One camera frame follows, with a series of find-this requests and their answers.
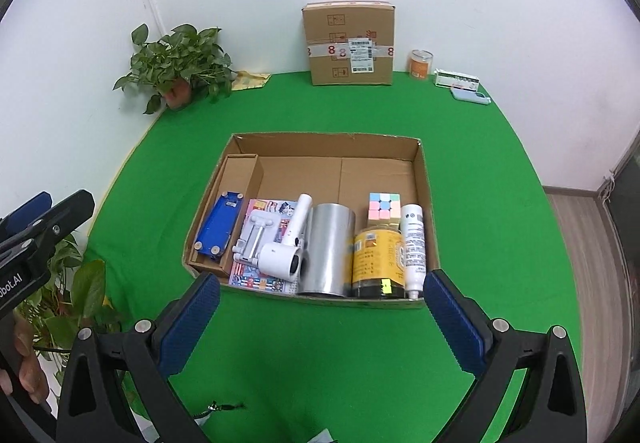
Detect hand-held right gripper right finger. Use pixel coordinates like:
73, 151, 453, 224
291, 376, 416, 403
422, 269, 588, 443

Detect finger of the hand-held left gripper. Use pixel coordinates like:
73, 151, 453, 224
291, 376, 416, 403
0, 189, 96, 255
0, 192, 54, 238

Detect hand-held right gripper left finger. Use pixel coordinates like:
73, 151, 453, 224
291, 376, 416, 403
55, 272, 222, 443

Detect white printed bottle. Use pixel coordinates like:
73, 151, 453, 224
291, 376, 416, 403
400, 204, 430, 300

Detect colourful printed game box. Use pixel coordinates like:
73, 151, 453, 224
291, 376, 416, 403
229, 198, 301, 294

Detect yellow jar with black lid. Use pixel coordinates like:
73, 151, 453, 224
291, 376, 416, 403
351, 228, 406, 299

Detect blue plastic stand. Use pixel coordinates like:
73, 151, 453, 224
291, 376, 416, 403
195, 190, 244, 260

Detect white folding phone stand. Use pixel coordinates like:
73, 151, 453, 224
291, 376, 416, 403
231, 210, 276, 269

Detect white handheld hair dryer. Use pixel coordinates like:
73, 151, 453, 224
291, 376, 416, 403
257, 194, 313, 285

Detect pastel puzzle cube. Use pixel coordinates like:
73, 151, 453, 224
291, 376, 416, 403
368, 193, 402, 224

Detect silver metal cylinder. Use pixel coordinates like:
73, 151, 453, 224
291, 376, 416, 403
298, 204, 357, 298

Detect cardboard box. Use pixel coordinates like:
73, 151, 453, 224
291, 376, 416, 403
301, 0, 396, 87
182, 133, 441, 311

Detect person's left hand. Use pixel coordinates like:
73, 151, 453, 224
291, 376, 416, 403
0, 318, 51, 406

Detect large leafy potted plant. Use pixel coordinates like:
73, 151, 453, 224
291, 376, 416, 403
15, 233, 126, 374

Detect green tablecloth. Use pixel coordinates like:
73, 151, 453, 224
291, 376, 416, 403
82, 70, 573, 443

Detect small potted plant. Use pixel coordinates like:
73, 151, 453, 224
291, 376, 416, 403
114, 24, 238, 115

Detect pale blue phone case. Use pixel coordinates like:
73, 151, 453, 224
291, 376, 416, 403
450, 87, 491, 106

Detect white medicine box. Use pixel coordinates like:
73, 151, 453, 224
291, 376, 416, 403
434, 69, 481, 91

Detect orange clear can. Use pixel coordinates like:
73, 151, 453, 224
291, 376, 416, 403
410, 50, 434, 80

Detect sealed cardboard box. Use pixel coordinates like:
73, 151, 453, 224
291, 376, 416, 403
301, 0, 396, 87

